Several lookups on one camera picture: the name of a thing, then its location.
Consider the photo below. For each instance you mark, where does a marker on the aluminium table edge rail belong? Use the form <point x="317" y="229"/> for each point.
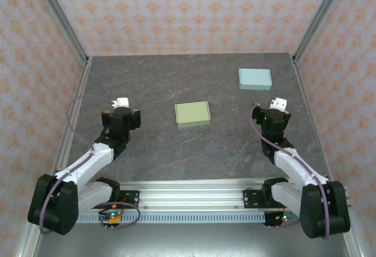
<point x="191" y="182"/>

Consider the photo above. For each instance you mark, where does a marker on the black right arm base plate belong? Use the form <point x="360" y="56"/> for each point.
<point x="252" y="199"/>

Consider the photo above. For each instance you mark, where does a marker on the aluminium table side rail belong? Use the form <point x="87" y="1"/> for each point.
<point x="308" y="107"/>
<point x="73" y="92"/>

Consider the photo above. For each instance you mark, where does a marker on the light blue paper box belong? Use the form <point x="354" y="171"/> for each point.
<point x="254" y="78"/>

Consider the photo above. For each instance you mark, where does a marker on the aluminium frame post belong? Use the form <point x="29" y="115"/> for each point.
<point x="318" y="25"/>
<point x="61" y="25"/>

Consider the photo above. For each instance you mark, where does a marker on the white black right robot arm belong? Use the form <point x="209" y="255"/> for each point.
<point x="296" y="166"/>

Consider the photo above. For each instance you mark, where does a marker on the light green paper box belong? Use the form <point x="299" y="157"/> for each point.
<point x="192" y="113"/>

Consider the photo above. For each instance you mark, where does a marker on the wide aluminium base beam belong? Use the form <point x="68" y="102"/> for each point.
<point x="191" y="199"/>

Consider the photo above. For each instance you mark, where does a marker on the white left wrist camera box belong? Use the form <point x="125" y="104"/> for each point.
<point x="121" y="102"/>

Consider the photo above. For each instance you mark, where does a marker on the aluminium frame leg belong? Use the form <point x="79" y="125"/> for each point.
<point x="354" y="242"/>
<point x="25" y="242"/>

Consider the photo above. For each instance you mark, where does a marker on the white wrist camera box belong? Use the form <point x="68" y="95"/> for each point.
<point x="278" y="103"/>
<point x="121" y="102"/>

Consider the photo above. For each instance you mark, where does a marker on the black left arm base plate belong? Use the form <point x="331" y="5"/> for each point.
<point x="130" y="199"/>

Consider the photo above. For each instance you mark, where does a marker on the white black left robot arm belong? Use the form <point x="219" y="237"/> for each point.
<point x="85" y="160"/>

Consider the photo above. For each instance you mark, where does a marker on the grey metal sheet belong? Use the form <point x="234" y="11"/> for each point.
<point x="191" y="242"/>

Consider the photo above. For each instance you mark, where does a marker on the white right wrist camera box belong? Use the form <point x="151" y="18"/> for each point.
<point x="278" y="103"/>

